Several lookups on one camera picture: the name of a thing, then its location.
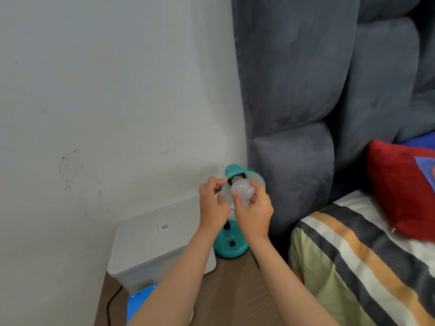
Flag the person's right hand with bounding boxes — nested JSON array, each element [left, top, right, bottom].
[[231, 181, 274, 242]]

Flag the person's left hand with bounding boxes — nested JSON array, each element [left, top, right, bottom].
[[199, 176, 232, 232]]

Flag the white light bulb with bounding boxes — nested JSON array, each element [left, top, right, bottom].
[[231, 180, 256, 201]]

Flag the teal desk lamp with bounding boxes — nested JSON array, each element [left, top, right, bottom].
[[213, 164, 266, 259]]

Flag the person's left forearm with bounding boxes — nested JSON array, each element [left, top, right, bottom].
[[127, 224, 226, 326]]

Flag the person's right forearm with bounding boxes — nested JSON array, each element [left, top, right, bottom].
[[249, 234, 340, 326]]

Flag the white plastic storage box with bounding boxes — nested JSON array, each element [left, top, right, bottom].
[[107, 196, 217, 296]]

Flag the striped bed sheet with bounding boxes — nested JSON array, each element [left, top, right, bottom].
[[288, 190, 435, 326]]

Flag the grey upholstered headboard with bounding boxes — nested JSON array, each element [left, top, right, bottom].
[[231, 0, 435, 256]]

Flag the red pillow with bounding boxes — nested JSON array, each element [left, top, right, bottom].
[[366, 140, 435, 242]]

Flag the blue plastic bracket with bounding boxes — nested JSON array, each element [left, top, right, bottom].
[[126, 283, 159, 325]]

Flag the black cable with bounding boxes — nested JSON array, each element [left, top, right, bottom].
[[106, 285, 123, 326]]

